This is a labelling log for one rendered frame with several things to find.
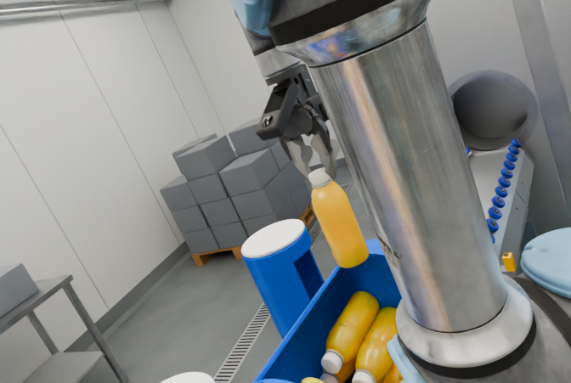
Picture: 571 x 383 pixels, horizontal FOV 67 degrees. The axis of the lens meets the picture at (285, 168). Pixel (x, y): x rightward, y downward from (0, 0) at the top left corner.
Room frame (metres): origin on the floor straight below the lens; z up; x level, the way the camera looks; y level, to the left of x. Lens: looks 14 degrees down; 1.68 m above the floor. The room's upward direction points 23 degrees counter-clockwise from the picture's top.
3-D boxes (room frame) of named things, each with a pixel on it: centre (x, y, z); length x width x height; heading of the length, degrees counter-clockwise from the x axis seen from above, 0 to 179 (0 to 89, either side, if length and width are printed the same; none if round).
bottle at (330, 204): (0.77, -0.05, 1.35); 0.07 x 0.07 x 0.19
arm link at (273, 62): (0.79, -0.06, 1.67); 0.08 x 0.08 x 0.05
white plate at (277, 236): (1.65, 0.16, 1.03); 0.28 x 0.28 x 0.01
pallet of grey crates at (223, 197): (4.41, 0.57, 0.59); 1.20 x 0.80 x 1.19; 60
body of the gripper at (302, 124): (0.79, -0.07, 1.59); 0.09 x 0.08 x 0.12; 141
